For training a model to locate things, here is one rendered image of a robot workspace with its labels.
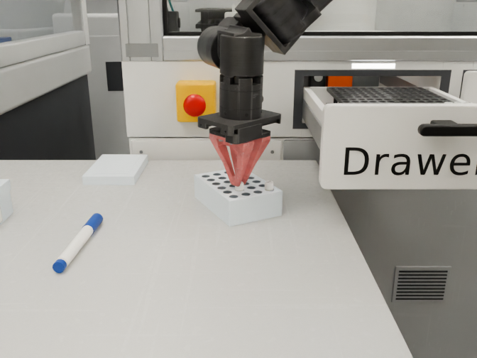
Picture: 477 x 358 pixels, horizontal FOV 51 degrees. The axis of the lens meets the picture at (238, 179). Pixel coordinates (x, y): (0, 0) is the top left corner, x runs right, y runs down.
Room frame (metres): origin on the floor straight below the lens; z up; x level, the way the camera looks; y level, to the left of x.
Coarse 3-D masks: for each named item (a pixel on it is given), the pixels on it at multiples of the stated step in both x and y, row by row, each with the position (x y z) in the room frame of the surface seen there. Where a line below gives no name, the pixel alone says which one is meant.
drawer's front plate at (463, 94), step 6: (468, 72) 0.93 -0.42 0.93; (474, 72) 0.93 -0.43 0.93; (468, 78) 0.93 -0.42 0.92; (474, 78) 0.93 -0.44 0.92; (462, 84) 0.94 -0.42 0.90; (468, 84) 0.93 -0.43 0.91; (474, 84) 0.93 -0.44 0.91; (462, 90) 0.94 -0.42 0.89; (468, 90) 0.93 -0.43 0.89; (474, 90) 0.93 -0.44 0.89; (462, 96) 0.94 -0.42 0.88; (468, 96) 0.93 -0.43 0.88; (474, 96) 0.93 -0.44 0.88; (474, 102) 0.93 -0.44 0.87
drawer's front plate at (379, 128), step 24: (336, 120) 0.61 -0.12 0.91; (360, 120) 0.61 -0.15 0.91; (384, 120) 0.61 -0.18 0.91; (408, 120) 0.61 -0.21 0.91; (456, 120) 0.61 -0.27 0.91; (336, 144) 0.61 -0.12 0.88; (360, 144) 0.61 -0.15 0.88; (384, 144) 0.61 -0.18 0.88; (408, 144) 0.61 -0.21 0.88; (432, 144) 0.61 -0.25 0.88; (456, 144) 0.61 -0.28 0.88; (336, 168) 0.61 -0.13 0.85; (360, 168) 0.61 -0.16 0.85; (384, 168) 0.61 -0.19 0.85; (432, 168) 0.61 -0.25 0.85; (456, 168) 0.61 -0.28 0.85
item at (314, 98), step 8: (304, 88) 0.96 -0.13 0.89; (312, 88) 0.96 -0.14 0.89; (320, 88) 0.96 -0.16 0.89; (424, 88) 0.96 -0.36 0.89; (432, 88) 0.95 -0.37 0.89; (304, 96) 0.95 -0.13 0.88; (312, 96) 0.87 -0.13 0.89; (320, 96) 0.96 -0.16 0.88; (328, 96) 0.96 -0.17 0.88; (448, 96) 0.87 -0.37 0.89; (304, 104) 0.93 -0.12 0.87; (312, 104) 0.84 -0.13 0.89; (320, 104) 0.79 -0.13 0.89; (304, 112) 0.92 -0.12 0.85; (312, 112) 0.83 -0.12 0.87; (320, 112) 0.75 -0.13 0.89; (304, 120) 0.92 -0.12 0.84; (312, 120) 0.81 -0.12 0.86; (320, 120) 0.75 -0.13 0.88; (312, 128) 0.81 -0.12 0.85; (320, 128) 0.73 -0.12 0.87; (320, 136) 0.73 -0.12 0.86; (320, 144) 0.72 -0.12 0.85
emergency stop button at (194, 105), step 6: (192, 96) 0.88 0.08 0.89; (198, 96) 0.88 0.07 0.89; (186, 102) 0.87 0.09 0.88; (192, 102) 0.87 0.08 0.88; (198, 102) 0.87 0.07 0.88; (204, 102) 0.88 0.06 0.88; (186, 108) 0.87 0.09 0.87; (192, 108) 0.87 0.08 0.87; (198, 108) 0.87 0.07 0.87; (204, 108) 0.88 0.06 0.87; (192, 114) 0.87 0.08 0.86; (198, 114) 0.88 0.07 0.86
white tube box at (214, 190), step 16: (208, 176) 0.73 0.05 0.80; (224, 176) 0.72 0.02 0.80; (256, 176) 0.72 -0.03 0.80; (208, 192) 0.68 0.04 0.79; (224, 192) 0.66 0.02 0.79; (240, 192) 0.65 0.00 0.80; (256, 192) 0.66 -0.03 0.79; (272, 192) 0.65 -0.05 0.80; (208, 208) 0.68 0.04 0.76; (224, 208) 0.63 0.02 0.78; (240, 208) 0.62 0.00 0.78; (256, 208) 0.64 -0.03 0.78; (272, 208) 0.65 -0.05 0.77
